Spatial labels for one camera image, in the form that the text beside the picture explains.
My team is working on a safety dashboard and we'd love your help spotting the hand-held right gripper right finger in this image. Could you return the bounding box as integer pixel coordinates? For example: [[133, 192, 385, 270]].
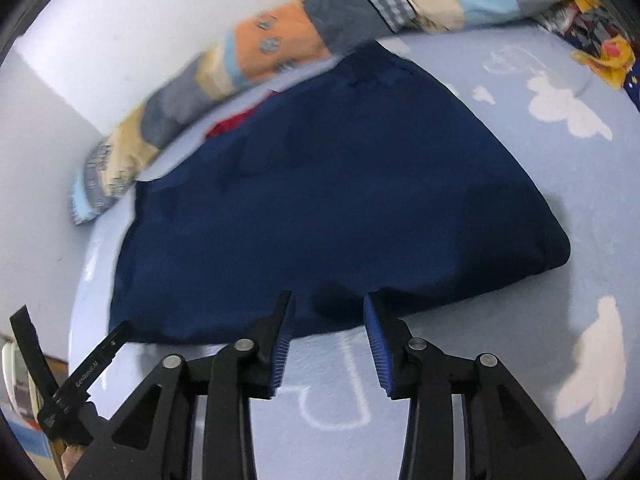
[[362, 291, 586, 480]]

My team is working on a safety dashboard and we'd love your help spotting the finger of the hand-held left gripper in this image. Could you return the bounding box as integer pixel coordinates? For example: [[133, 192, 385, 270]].
[[59, 320, 136, 402], [9, 304, 69, 422]]

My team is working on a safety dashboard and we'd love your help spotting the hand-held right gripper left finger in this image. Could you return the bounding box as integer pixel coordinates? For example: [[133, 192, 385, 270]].
[[65, 290, 297, 480]]

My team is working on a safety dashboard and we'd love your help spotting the navy blue work jacket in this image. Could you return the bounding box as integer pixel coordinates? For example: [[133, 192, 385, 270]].
[[107, 40, 572, 347]]

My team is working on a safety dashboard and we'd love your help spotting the light blue cloud bed sheet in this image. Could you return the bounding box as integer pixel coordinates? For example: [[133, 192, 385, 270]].
[[65, 25, 640, 480]]

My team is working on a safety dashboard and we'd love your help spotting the rolled patchwork quilt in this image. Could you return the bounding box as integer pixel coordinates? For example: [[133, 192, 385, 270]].
[[69, 0, 596, 227]]

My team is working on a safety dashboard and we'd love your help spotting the dark patterned orange cloth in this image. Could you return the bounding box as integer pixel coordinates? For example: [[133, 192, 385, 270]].
[[535, 0, 640, 113]]

